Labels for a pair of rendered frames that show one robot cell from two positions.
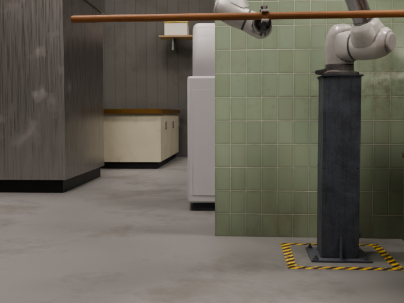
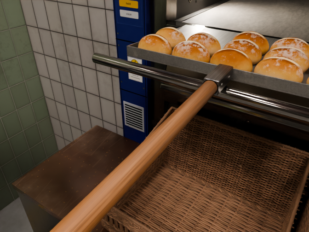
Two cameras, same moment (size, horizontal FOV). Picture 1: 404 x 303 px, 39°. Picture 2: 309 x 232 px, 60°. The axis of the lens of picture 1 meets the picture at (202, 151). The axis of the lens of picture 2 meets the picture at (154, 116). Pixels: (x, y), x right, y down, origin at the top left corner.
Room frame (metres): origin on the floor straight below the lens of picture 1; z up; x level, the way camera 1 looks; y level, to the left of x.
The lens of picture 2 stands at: (2.19, -0.69, 1.44)
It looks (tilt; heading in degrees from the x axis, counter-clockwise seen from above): 33 degrees down; 299
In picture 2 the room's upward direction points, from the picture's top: straight up
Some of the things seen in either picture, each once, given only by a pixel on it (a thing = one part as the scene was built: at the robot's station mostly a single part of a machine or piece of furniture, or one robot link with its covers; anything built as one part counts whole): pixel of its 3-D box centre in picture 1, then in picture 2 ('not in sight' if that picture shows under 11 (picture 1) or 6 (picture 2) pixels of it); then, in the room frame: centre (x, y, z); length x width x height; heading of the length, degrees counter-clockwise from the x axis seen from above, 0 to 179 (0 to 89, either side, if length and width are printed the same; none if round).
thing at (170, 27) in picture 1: (177, 29); not in sight; (10.38, 0.45, 2.32); 0.43 x 0.36 x 0.24; 86
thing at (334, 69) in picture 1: (335, 70); not in sight; (3.14, -0.74, 1.03); 0.22 x 0.18 x 0.06; 86
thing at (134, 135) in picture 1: (115, 136); not in sight; (9.48, 1.43, 0.44); 2.34 x 1.89 x 0.88; 176
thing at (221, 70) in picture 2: not in sight; (218, 78); (2.31, -1.20, 1.20); 0.09 x 0.04 x 0.03; 87
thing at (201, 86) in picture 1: (226, 114); not in sight; (4.99, -0.22, 0.79); 0.79 x 0.71 x 1.58; 177
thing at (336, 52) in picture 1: (341, 44); not in sight; (3.14, -0.76, 1.17); 0.18 x 0.16 x 0.22; 40
